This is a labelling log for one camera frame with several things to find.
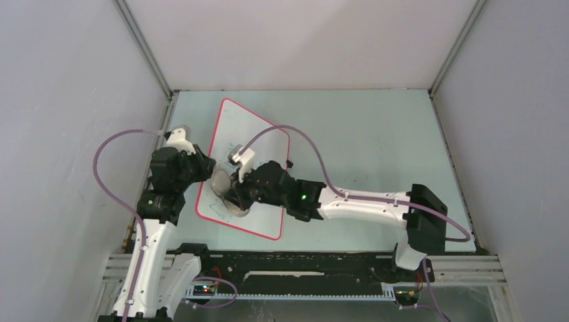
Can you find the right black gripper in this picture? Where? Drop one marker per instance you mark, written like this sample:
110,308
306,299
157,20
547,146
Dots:
237,192

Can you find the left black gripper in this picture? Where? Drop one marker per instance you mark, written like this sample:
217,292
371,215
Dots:
204,164

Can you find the grey mesh sponge eraser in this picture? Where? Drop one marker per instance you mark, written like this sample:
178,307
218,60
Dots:
220,184

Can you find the pink-framed whiteboard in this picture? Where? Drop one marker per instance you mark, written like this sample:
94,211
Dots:
235,126

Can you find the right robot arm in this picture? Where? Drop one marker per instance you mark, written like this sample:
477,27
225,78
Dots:
418,212

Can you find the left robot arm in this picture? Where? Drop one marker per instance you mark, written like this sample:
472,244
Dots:
145,295

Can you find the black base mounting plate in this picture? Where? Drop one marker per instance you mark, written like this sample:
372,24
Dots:
312,273

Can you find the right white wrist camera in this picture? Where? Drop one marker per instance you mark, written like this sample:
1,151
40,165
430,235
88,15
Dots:
243,160

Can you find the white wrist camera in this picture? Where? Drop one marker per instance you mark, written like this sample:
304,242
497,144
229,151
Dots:
178,138
243,160

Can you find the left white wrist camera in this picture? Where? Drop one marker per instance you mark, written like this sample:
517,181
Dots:
178,138

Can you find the left corner aluminium post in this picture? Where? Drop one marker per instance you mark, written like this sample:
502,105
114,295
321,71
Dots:
143,46

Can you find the corner aluminium post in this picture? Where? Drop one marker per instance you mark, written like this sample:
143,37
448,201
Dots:
457,45
143,46

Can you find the aluminium frame rail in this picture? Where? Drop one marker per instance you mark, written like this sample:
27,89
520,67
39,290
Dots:
448,271

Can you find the right corner aluminium post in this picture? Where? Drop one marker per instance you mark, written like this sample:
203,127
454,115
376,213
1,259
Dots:
457,45

